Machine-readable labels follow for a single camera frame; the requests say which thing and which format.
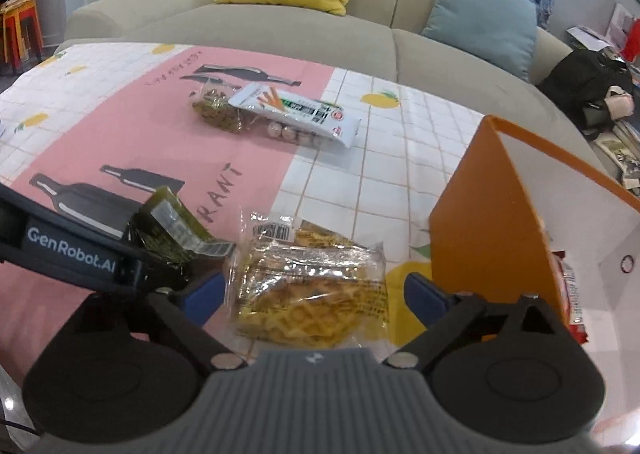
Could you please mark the beige fabric sofa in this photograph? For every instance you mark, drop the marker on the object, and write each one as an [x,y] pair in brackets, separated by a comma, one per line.
[381,38]

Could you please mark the white carrot stick snack pack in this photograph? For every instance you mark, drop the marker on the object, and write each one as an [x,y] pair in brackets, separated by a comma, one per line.
[324,119]

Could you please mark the clear bag of brown nuts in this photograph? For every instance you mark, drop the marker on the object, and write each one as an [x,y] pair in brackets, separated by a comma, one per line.
[212,104]

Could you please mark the red snack bag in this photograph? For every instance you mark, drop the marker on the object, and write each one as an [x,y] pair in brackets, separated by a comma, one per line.
[572,308]

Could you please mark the black bag on sofa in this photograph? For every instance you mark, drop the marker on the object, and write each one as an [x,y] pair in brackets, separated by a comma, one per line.
[591,90]

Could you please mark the dark seaweed snack packet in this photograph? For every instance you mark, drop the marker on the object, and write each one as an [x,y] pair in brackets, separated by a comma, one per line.
[165,227]

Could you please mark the light blue cushion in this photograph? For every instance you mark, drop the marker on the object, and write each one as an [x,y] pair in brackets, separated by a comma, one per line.
[500,32]

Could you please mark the orange white storage box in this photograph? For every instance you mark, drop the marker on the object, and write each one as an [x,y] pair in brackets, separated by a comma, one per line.
[516,198]

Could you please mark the clear bag of waffle cookies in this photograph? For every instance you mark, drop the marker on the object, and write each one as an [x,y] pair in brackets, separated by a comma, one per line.
[300,285]

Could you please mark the clear pack of round candies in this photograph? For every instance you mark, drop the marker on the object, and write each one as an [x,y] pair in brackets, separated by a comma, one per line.
[291,135]

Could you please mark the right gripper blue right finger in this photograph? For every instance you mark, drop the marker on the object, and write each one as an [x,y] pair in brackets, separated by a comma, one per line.
[427,302]

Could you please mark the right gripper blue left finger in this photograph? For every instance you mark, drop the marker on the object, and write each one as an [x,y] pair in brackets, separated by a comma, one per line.
[202,297]

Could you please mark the red orange stool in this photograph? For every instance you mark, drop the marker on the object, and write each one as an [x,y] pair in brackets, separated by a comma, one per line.
[21,33]

